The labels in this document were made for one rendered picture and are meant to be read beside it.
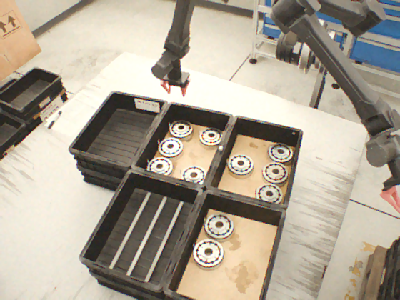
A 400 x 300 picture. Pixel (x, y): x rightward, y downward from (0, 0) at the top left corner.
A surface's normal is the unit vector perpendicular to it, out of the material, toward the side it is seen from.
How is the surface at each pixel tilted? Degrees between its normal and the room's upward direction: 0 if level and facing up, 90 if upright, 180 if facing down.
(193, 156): 0
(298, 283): 0
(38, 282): 0
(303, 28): 87
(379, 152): 72
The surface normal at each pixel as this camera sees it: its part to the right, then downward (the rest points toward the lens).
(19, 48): 0.81, 0.14
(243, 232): -0.04, -0.66
